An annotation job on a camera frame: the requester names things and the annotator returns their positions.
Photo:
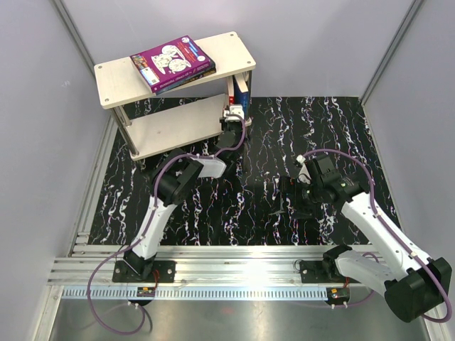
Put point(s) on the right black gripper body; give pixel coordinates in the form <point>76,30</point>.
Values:
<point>306,197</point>

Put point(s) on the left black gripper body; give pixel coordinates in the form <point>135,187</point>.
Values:
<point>234,129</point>

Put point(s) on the blue Jane Eyre book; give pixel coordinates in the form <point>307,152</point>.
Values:
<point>241,93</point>

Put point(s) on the black book with circles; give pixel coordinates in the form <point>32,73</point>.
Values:
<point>205,73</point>

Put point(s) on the purple puzzle book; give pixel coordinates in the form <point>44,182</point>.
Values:
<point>170,62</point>

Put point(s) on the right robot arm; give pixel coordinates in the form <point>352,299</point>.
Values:
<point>412,283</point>

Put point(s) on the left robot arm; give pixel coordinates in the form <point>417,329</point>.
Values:
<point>173,181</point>

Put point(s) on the white two-tier wooden shelf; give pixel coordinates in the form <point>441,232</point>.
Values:
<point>152,125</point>

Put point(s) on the black marble pattern mat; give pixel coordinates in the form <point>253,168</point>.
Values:
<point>236,210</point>

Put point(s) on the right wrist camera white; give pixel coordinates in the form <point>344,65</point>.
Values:
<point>303,176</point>

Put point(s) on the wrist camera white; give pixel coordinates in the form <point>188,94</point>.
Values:
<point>303,176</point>
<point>233,113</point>

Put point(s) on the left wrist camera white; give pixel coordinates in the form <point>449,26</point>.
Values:
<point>233,113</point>

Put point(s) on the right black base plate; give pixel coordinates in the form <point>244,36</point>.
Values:
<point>313,272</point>

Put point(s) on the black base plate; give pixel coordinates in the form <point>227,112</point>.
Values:
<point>313,272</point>
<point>161,271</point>

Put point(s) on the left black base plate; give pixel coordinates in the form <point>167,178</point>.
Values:
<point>161,271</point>

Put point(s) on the aluminium mounting rail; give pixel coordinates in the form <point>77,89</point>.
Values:
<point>255,266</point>

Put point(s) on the white slotted cable duct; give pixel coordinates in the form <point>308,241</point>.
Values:
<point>201,293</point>

